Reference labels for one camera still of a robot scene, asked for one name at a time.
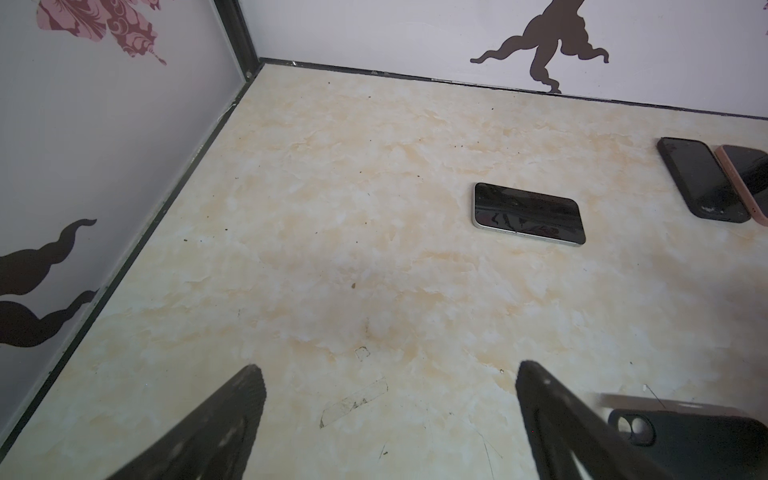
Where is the black phone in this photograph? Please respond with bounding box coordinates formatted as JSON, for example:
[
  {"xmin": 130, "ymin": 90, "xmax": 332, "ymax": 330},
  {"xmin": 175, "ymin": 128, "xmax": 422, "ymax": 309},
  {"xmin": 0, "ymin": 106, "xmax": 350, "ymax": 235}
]
[{"xmin": 656, "ymin": 137, "xmax": 751, "ymax": 224}]

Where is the pink phone case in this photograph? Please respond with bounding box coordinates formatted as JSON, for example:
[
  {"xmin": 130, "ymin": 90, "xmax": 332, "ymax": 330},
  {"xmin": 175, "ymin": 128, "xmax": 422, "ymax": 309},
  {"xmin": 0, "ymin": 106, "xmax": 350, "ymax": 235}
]
[{"xmin": 713, "ymin": 143, "xmax": 768, "ymax": 228}]

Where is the black phone case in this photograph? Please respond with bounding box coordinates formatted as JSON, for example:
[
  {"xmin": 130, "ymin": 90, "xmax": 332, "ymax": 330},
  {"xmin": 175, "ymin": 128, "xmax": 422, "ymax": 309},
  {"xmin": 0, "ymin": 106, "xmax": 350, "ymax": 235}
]
[{"xmin": 608, "ymin": 409, "xmax": 767, "ymax": 479}]

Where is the black phone case horizontal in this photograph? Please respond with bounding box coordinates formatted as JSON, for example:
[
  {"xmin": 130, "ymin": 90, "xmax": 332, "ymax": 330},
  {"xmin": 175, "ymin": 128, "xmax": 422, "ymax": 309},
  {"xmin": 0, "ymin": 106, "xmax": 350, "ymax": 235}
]
[{"xmin": 471, "ymin": 182, "xmax": 586, "ymax": 246}]

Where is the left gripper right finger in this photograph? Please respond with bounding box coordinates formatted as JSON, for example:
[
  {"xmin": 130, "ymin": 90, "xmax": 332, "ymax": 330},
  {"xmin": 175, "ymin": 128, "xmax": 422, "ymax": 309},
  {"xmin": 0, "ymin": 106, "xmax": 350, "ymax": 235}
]
[{"xmin": 515, "ymin": 360, "xmax": 671, "ymax": 479}]

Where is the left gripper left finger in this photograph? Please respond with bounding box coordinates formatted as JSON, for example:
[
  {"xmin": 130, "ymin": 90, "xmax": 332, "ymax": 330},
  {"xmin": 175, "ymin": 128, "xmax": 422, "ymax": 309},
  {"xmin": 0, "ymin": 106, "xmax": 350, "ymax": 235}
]
[{"xmin": 110, "ymin": 364, "xmax": 267, "ymax": 479}]

